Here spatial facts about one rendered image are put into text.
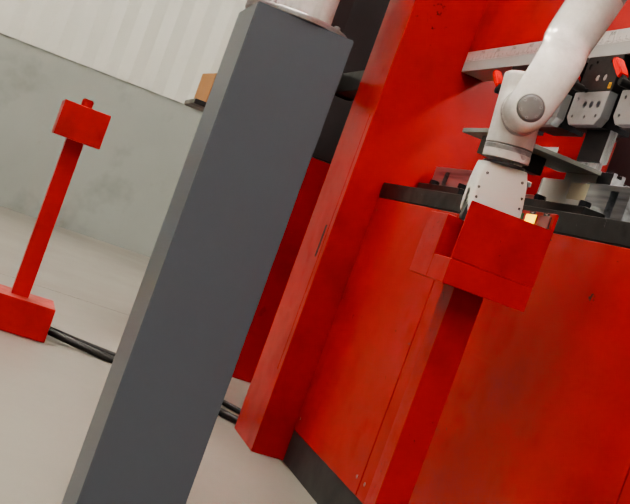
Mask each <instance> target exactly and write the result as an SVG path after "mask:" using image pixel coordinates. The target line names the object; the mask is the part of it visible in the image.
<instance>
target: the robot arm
mask: <svg viewBox="0 0 630 504"><path fill-rule="evenodd" d="M259 1H260V2H263V3H265V4H268V5H270V6H272V7H275V8H277V9H279V10H282V11H284V12H287V13H289V14H291V15H294V16H296V17H298V18H301V19H303V20H305V21H308V22H310V23H313V24H315V25H317V26H320V27H322V28H324V29H327V30H329V31H332V32H334V33H336V34H339V35H341V36H343V37H346V36H345V35H344V34H343V33H342V32H341V31H340V29H341V28H340V27H338V26H334V27H333V26H331V24H332V21H333V19H334V16H335V13H336V10H337V7H338V5H339V2H340V0H247V2H246V4H245V8H248V7H250V6H251V5H253V4H255V3H257V2H259ZM626 1H627V0H565V1H564V3H563V4H562V6H561V7H560V9H559V10H558V12H557V13H556V15H555V16H554V18H553V19H552V21H551V23H550V24H549V26H548V28H547V29H546V31H545V33H544V36H543V40H542V43H541V45H540V47H539V49H538V51H537V53H536V55H535V56H534V58H533V60H532V62H531V63H530V65H529V67H528V68H527V70H526V71H520V70H509V71H506V72H505V74H504V77H503V81H502V84H501V88H500V91H499V95H498V99H497V102H496V106H495V109H494V113H493V117H492V120H491V124H490V127H489V131H488V135H487V138H486V142H485V145H484V149H483V152H482V155H483V156H485V157H487V158H484V159H483V160H478V161H477V163H476V165H475V167H474V169H473V172H472V174H471V176H470V179H469V181H468V184H467V186H466V189H465V192H464V195H463V198H462V201H461V205H460V210H461V212H460V214H459V218H460V219H461V220H463V221H464V220H465V217H466V214H467V212H468V209H469V206H470V203H471V201H472V200H473V201H475V202H478V203H481V204H483V205H486V206H488V207H491V208H494V209H496V210H499V211H501V212H504V213H507V214H509V215H512V216H514V217H517V218H520V217H521V214H522V209H523V205H524V200H525V194H526V187H527V172H524V171H525V169H524V168H522V166H529V163H530V161H531V155H532V153H533V149H534V146H535V142H536V138H537V135H538V131H539V129H540V128H541V127H542V126H543V125H544V124H545V123H546V122H547V121H548V120H549V119H550V117H551V116H552V115H553V113H554V112H555V111H556V109H557V108H558V107H559V105H560V104H561V103H562V101H563V100H564V98H565V97H566V96H567V94H568V93H569V91H570V90H571V88H572V87H573V86H574V84H575V83H576V81H577V79H578V78H579V76H580V74H581V73H582V71H583V69H584V67H585V64H586V61H587V58H588V56H589V54H590V53H591V51H592V50H593V49H594V47H595V46H596V44H597V43H598V42H599V40H600V39H601V37H602V36H603V35H604V33H605V32H606V30H607V29H608V27H609V26H610V25H611V23H612V22H613V20H614V19H615V17H616V16H617V15H618V13H619V12H620V10H621V9H622V7H623V6H624V4H625V3H626ZM346 38H347V37H346Z"/></svg>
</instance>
